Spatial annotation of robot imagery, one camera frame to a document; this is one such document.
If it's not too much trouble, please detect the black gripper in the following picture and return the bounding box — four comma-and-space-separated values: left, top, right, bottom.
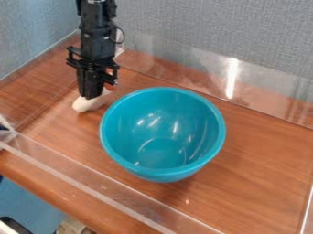
66, 26, 120, 100

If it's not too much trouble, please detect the white brown toy mushroom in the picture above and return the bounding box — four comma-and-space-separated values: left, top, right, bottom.
72, 88, 112, 112

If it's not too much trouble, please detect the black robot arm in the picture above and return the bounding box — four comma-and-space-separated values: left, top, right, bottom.
66, 0, 122, 100

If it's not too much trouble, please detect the blue plastic bowl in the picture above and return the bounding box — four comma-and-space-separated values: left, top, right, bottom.
99, 87, 226, 183

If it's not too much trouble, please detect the clear acrylic back panel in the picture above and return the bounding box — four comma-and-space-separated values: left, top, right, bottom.
116, 33, 313, 130

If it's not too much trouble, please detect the clear acrylic front panel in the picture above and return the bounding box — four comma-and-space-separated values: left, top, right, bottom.
4, 132, 223, 234

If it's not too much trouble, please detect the clear acrylic corner bracket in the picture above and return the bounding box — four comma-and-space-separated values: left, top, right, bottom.
110, 27, 126, 58

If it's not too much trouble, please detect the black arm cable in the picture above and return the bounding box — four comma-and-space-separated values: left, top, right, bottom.
107, 21, 126, 45

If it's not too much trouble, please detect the clear acrylic front bracket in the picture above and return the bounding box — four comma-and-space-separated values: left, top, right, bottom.
0, 114, 20, 151

